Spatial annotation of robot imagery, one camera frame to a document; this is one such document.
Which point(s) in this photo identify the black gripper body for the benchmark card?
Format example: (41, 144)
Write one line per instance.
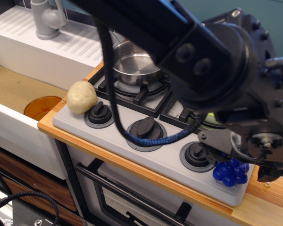
(221, 143)

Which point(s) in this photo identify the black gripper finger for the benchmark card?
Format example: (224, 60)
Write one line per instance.
(214, 154)
(268, 174)

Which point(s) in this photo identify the blue blueberry cluster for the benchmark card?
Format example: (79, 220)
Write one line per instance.
(231, 173)

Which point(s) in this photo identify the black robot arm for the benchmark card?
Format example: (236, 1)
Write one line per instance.
(227, 69)

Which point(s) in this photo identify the right black stove knob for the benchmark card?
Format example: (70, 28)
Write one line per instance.
(193, 157)

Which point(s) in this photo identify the black stove knob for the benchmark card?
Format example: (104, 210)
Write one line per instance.
(99, 116)
(193, 157)
(146, 128)

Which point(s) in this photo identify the grey toy stove top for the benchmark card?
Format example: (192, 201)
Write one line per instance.
(165, 160)

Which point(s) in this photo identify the lime green plate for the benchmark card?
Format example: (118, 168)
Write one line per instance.
(210, 118)

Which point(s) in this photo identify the middle black stove knob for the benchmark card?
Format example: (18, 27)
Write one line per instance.
(146, 128)

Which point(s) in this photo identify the left black stove knob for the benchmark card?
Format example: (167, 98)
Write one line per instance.
(99, 116)

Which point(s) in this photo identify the stainless steel pot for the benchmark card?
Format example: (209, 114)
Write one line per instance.
(133, 66)

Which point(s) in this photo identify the beige toy potato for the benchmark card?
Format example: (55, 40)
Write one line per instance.
(81, 97)

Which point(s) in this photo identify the right black burner grate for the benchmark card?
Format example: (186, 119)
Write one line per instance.
(176, 114)

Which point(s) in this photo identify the black burner grate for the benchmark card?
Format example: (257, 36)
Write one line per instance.
(149, 99)
(176, 114)

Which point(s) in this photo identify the left black burner grate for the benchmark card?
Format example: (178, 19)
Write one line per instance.
(149, 99)

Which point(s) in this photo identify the orange plastic cup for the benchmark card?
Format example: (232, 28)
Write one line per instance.
(39, 107)

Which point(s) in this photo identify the wood grain drawer front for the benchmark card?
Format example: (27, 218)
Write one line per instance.
(17, 175)

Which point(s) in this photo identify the white toy sink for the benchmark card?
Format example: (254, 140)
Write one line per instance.
(31, 68)

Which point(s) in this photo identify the grey toy faucet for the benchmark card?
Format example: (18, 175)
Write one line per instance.
(47, 21)

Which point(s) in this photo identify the black oven door handle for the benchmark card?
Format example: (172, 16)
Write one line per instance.
(177, 220)

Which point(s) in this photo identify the left teal wall cabinet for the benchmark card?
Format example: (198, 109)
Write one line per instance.
(67, 4)

